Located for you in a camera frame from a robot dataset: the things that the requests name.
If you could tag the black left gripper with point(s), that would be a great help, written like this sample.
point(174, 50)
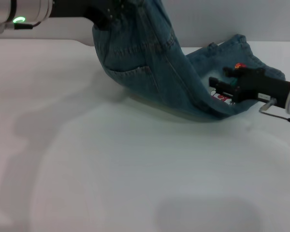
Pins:
point(87, 10)

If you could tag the blue denim shorts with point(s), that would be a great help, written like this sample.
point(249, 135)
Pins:
point(147, 60)

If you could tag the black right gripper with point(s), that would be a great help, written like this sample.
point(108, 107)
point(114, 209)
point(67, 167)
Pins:
point(263, 87)

